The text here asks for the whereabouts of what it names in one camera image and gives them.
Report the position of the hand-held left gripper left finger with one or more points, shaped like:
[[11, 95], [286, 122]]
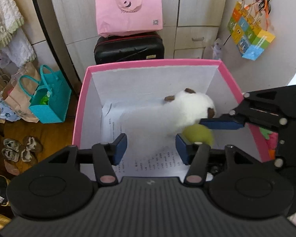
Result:
[[119, 149]]

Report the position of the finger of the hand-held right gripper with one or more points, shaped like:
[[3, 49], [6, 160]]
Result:
[[222, 124]]

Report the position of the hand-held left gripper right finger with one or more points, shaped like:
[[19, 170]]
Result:
[[182, 150]]

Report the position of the green soft ball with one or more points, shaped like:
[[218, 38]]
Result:
[[199, 134]]

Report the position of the pink plush toy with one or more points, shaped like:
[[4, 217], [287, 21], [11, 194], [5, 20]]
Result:
[[268, 135]]

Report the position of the white plush toy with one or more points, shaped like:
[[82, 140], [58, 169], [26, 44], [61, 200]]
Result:
[[187, 108]]

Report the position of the pink cardboard box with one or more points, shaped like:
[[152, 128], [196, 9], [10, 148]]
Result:
[[79, 118]]

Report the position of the printed paper sheet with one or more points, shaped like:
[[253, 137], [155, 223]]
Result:
[[157, 163]]

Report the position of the small clear plastic bag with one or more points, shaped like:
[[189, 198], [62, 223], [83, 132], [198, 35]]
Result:
[[216, 48]]

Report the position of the teal tote bag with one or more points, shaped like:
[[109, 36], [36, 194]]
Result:
[[51, 103]]

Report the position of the pair of brown slippers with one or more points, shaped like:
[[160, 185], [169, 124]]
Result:
[[30, 148]]

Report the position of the colourful gift bag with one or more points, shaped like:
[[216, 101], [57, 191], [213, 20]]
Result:
[[249, 34]]

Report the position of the black suitcase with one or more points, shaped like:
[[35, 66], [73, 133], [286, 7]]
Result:
[[128, 48]]

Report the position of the pair of grey shoes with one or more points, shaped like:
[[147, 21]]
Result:
[[9, 150]]

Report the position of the brown paper bag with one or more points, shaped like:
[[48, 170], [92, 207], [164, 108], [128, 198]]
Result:
[[17, 96]]

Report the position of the blue printed bag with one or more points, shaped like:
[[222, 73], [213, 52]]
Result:
[[6, 109]]

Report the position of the light wooden wardrobe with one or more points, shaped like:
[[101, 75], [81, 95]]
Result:
[[199, 5]]

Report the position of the black clothes rack pole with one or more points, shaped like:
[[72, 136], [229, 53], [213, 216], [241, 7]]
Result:
[[49, 29]]

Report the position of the pink tote bag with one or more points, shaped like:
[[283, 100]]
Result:
[[128, 9]]

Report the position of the white lace cloth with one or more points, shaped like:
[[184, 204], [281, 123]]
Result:
[[17, 47]]

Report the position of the cream and green cardigan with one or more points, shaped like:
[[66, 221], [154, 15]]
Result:
[[2, 12]]

